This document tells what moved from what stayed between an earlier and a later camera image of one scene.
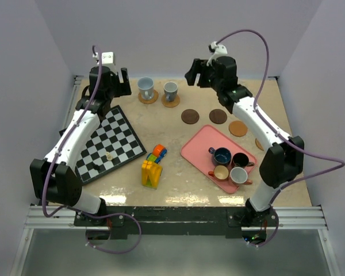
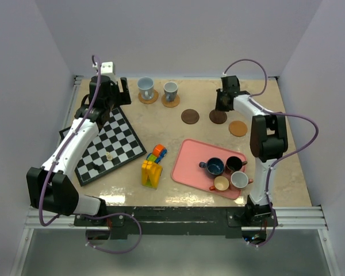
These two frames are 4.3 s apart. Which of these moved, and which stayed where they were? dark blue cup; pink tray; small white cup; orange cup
Moved: dark blue cup; orange cup; pink tray
Stayed: small white cup
